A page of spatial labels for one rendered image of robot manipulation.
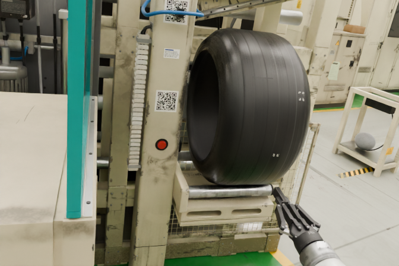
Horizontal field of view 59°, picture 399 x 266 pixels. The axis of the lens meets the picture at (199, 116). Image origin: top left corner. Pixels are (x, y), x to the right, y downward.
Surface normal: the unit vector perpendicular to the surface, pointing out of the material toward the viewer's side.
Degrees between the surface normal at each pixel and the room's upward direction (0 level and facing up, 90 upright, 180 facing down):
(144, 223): 90
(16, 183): 0
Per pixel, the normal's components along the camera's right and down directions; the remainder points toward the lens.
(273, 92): 0.29, -0.15
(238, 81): -0.44, -0.21
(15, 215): 0.14, -0.93
